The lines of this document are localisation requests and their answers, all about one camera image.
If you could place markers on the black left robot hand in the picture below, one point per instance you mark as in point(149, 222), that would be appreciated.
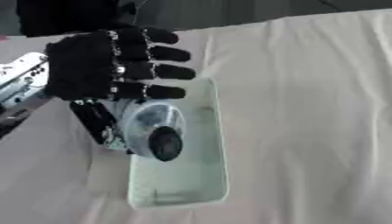
point(81, 67)

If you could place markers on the clear bottle with black cap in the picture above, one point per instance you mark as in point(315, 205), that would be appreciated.
point(155, 131)

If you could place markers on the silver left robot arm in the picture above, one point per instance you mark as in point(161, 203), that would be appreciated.
point(20, 78)

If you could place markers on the white rectangular box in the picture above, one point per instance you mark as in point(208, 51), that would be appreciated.
point(189, 163)

